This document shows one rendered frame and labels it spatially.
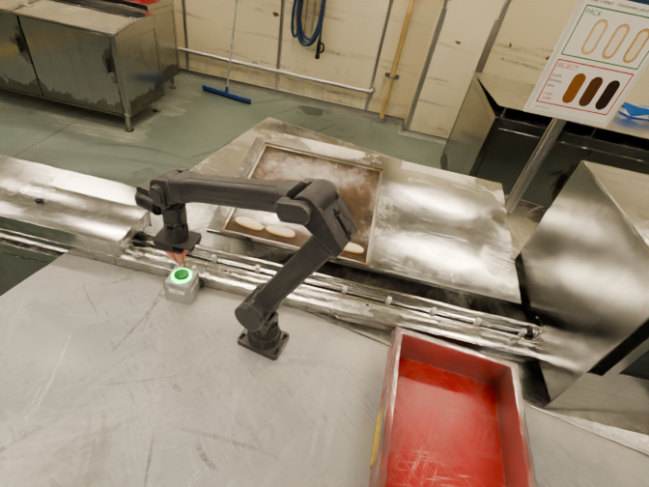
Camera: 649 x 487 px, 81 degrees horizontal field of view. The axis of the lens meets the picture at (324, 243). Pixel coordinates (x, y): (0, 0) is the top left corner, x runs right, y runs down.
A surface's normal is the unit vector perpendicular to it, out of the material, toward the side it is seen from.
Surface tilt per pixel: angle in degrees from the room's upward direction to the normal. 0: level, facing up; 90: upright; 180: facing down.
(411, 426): 0
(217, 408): 0
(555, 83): 90
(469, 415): 0
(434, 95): 90
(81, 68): 90
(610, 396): 90
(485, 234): 10
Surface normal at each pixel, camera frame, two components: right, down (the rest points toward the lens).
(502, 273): 0.13, -0.62
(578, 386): -0.17, 0.62
